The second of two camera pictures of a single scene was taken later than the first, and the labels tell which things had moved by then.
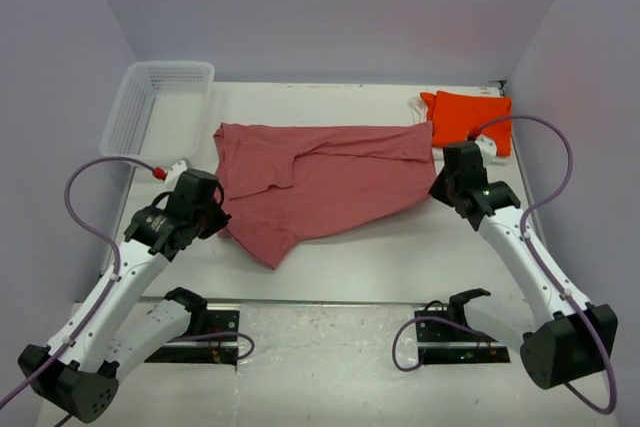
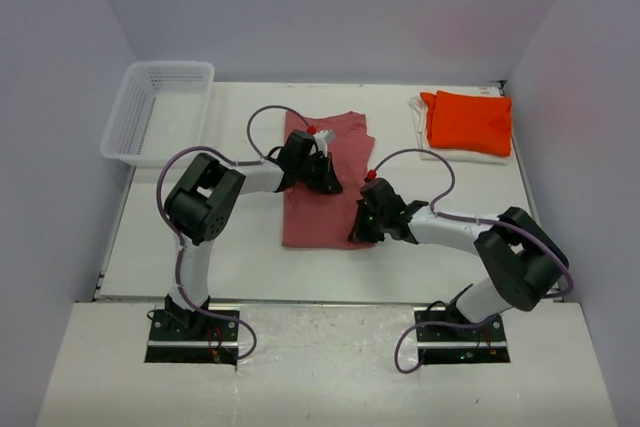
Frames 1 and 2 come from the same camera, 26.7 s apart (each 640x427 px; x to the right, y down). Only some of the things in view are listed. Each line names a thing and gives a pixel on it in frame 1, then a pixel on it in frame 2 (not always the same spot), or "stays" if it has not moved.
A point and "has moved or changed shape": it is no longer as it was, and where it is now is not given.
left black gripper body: [210, 220] -> [313, 172]
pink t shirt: [283, 181] has moved or changed shape
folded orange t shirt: [455, 116] stays
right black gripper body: [443, 188] -> [370, 228]
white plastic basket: [162, 113] stays
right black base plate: [447, 342] stays
